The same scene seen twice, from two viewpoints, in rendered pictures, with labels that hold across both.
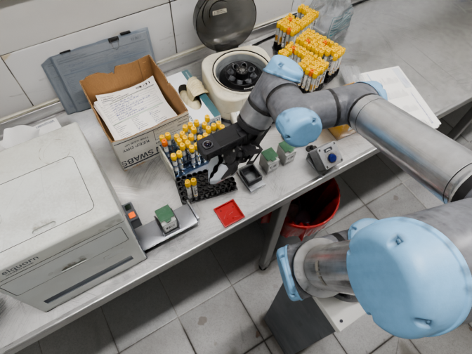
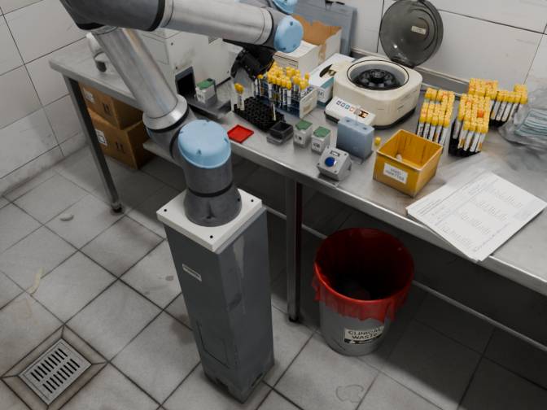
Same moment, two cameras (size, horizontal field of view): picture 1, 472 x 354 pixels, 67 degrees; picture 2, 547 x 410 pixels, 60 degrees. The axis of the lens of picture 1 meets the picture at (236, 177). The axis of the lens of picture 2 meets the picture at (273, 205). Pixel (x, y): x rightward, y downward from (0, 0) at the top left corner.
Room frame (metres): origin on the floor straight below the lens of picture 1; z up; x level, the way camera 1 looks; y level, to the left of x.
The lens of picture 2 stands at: (0.15, -1.20, 1.76)
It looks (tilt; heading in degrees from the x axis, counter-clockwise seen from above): 44 degrees down; 72
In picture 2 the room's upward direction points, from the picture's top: 2 degrees counter-clockwise
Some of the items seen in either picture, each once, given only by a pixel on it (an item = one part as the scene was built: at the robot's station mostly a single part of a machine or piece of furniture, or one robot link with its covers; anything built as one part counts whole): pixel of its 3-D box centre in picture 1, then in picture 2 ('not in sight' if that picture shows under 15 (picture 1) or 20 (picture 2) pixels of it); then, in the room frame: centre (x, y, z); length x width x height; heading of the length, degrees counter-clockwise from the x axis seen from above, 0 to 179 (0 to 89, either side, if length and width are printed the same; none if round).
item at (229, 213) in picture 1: (229, 213); (238, 133); (0.45, 0.01, 0.88); 0.07 x 0.07 x 0.01; 34
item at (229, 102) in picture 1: (243, 86); (372, 93); (0.91, -0.01, 0.94); 0.30 x 0.24 x 0.12; 25
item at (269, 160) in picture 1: (269, 160); (303, 133); (0.62, -0.10, 0.91); 0.05 x 0.04 x 0.07; 34
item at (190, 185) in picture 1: (205, 175); (257, 102); (0.54, 0.09, 0.93); 0.17 x 0.09 x 0.11; 112
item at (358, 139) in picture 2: not in sight; (354, 138); (0.74, -0.20, 0.92); 0.10 x 0.07 x 0.10; 118
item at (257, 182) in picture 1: (250, 175); (281, 131); (0.57, -0.05, 0.89); 0.09 x 0.05 x 0.04; 34
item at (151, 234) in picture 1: (160, 227); (201, 98); (0.37, 0.20, 0.92); 0.21 x 0.07 x 0.05; 124
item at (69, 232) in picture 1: (65, 217); (175, 44); (0.34, 0.41, 1.03); 0.31 x 0.27 x 0.30; 124
